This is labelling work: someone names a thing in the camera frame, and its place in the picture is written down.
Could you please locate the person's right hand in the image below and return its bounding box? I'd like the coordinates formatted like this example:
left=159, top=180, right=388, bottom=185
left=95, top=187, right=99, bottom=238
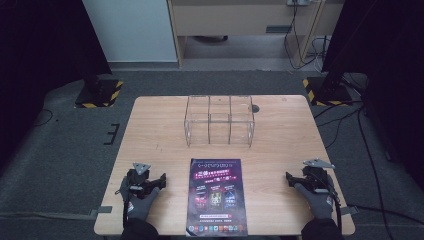
left=294, top=174, right=335, bottom=221

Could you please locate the purple printed magazine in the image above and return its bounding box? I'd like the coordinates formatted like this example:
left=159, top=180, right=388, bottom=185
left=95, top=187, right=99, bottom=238
left=185, top=157, right=249, bottom=238

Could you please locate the black stand pole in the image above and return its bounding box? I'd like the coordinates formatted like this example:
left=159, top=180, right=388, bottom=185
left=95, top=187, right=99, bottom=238
left=84, top=68, right=103, bottom=96
left=320, top=66, right=346, bottom=98

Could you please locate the black striped stand base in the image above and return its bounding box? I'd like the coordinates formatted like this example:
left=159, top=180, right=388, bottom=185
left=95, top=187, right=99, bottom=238
left=74, top=79, right=125, bottom=109
left=302, top=76, right=354, bottom=107

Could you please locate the black curtain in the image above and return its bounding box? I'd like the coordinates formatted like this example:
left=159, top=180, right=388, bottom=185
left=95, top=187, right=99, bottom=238
left=0, top=0, right=113, bottom=168
left=321, top=0, right=424, bottom=191

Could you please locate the black hanging cable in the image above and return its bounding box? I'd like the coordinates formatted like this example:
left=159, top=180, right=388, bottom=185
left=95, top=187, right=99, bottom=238
left=283, top=0, right=331, bottom=72

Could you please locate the light wooden desk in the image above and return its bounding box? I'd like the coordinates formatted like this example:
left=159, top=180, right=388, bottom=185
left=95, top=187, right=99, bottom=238
left=166, top=0, right=345, bottom=69

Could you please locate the clear acrylic divided organizer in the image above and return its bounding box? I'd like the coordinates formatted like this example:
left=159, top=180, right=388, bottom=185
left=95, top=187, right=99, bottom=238
left=183, top=95, right=256, bottom=149

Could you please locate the right hand-held gripper cable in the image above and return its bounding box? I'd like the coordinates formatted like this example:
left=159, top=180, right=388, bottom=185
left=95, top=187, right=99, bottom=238
left=328, top=181, right=344, bottom=233

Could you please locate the black floor cable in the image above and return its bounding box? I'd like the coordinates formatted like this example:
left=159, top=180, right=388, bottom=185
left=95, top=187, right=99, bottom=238
left=32, top=108, right=55, bottom=128
left=313, top=99, right=364, bottom=149
left=357, top=108, right=396, bottom=240
left=346, top=203, right=424, bottom=226

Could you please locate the hand-held gripper cable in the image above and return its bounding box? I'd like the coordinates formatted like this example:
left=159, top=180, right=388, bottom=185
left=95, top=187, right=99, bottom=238
left=114, top=188, right=132, bottom=229
left=328, top=181, right=344, bottom=233

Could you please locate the white cabinet panel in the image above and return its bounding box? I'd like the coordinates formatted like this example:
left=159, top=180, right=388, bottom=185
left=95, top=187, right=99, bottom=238
left=82, top=0, right=178, bottom=63

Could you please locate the left hand-held gripper cable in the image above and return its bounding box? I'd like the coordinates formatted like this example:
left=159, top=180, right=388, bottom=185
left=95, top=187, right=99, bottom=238
left=114, top=188, right=132, bottom=229

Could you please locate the grey tape strip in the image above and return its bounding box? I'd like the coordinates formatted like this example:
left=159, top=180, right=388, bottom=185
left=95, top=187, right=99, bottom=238
left=339, top=205, right=360, bottom=216
left=88, top=205, right=114, bottom=218

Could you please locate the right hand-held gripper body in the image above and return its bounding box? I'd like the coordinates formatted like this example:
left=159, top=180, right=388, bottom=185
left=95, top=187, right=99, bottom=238
left=300, top=157, right=336, bottom=195

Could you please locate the person's left hand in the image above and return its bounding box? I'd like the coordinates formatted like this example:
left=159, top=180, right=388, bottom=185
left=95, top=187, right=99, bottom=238
left=119, top=175, right=161, bottom=222

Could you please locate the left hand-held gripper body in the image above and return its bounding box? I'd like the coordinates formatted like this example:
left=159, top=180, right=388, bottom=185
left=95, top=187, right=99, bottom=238
left=125, top=162, right=155, bottom=200

